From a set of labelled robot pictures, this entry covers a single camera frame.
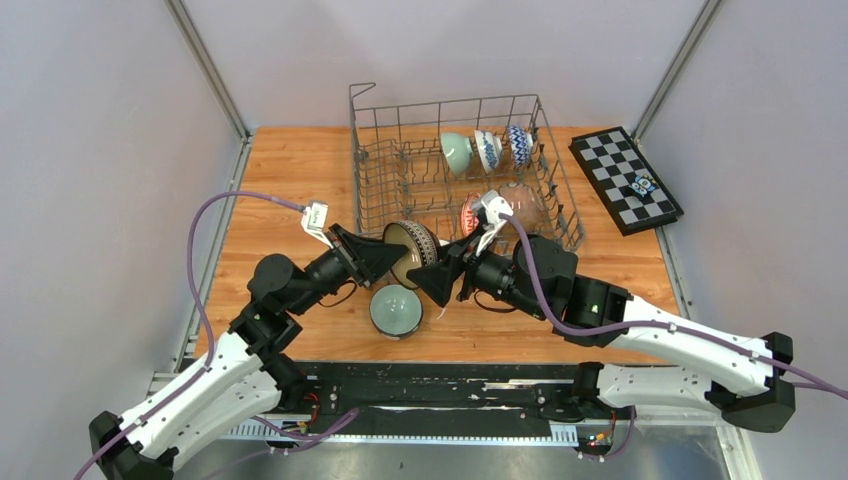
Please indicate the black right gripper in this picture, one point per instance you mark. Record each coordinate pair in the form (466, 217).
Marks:
(437, 278)

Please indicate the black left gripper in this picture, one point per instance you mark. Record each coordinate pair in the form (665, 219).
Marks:
(374, 257)

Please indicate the black bowl beige inside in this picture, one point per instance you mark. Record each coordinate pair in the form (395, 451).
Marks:
(422, 245)

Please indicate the orange floral pattern bowl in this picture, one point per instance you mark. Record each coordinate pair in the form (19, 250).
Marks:
(468, 219)

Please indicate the clear glass bowl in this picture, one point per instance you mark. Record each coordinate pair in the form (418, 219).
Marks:
(527, 206)

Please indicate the blue floral pattern bowl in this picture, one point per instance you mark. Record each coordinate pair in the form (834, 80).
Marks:
(489, 148)

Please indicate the blue zigzag pattern bowl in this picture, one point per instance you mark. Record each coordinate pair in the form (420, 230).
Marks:
(521, 145)

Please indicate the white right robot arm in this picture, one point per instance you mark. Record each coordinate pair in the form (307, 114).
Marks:
(736, 377)

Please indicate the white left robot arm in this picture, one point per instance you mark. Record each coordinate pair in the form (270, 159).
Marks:
(245, 372)

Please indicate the black bowl pale green inside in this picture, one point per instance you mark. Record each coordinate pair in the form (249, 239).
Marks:
(396, 312)

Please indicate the black white checkerboard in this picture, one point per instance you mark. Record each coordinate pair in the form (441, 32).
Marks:
(610, 159)

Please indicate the small blue owl figure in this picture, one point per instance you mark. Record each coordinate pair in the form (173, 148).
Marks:
(643, 186)

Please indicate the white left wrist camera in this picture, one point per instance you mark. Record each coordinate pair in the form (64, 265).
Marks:
(313, 220)

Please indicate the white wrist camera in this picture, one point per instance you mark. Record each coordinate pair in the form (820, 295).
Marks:
(492, 206)
(313, 220)

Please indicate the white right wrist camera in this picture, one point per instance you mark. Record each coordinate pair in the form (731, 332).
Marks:
(492, 206)

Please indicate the grey wire dish rack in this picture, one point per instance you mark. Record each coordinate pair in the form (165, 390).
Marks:
(400, 172)

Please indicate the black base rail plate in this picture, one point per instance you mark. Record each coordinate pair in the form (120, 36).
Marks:
(440, 401)

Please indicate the left aluminium frame post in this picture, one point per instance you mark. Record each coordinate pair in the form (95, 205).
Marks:
(191, 34)

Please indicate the aluminium frame post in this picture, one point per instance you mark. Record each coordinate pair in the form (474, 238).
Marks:
(698, 28)
(191, 34)

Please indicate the right aluminium frame post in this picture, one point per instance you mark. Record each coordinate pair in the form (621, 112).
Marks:
(698, 28)

